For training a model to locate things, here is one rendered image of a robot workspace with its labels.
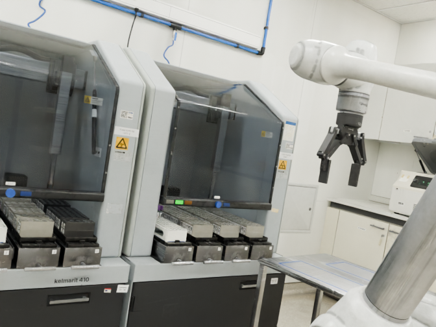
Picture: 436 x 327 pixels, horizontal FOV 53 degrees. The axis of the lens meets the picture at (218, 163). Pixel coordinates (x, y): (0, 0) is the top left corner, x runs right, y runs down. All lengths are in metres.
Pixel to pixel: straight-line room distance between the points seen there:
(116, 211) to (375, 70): 1.11
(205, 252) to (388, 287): 1.10
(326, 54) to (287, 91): 2.54
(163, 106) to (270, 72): 1.91
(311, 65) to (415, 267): 0.57
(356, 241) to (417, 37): 2.06
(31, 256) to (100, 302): 0.32
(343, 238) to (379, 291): 3.17
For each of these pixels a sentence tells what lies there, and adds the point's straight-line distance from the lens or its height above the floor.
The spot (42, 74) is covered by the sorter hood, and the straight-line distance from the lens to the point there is 1.64.
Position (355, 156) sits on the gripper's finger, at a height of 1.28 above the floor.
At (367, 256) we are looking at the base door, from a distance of 3.99.
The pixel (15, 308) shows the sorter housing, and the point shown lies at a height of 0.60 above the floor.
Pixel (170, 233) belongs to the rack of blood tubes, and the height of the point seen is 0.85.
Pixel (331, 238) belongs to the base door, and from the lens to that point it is 4.23.
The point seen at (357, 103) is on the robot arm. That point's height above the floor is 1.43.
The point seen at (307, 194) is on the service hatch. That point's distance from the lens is 4.02.
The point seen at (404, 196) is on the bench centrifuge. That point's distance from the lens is 3.81.
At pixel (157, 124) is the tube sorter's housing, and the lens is 1.80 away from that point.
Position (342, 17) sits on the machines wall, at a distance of 4.24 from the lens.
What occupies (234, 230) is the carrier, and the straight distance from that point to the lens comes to 2.09.
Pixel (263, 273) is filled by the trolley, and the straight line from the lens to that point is 1.82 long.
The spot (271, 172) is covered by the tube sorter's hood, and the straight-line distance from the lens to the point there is 2.16.
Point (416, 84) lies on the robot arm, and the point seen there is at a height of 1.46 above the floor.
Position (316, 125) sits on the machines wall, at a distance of 4.00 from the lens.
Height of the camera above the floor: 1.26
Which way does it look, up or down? 3 degrees down
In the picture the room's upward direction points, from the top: 9 degrees clockwise
